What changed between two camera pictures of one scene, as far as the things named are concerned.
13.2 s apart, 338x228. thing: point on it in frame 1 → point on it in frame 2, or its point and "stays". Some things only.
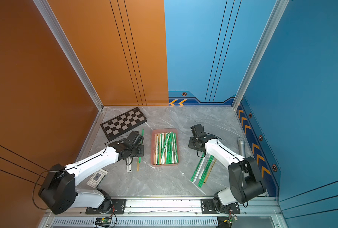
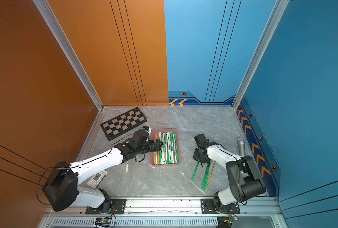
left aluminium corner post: (61, 34) stays
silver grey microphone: (241, 142) stays
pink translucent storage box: (164, 147) stays
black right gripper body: (192, 143) → (197, 156)
